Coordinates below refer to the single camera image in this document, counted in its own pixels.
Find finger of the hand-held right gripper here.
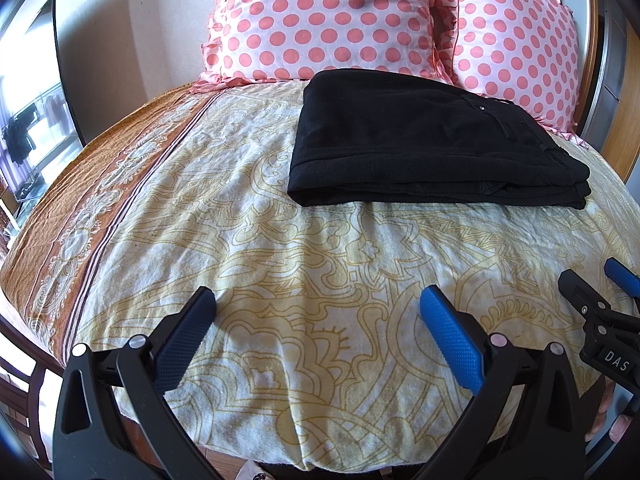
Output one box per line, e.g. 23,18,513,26
604,258,640,311
559,269,640,345

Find yellow patterned bed sheet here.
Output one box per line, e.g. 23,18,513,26
0,80,640,473

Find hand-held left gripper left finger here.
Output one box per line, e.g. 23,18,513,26
52,286,222,480

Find person's right hand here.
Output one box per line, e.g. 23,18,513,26
584,381,639,445

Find black flat screen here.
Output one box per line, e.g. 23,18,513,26
47,0,88,147

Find dark wooden furniture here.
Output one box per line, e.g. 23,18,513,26
0,305,67,472

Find pink polka dot pillow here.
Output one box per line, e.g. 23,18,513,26
189,0,453,96
432,0,591,148

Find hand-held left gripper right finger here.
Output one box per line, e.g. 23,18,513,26
414,284,587,480

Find black pants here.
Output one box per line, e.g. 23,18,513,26
287,67,592,211

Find dark hanging garment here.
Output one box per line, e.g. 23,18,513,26
2,114,37,167

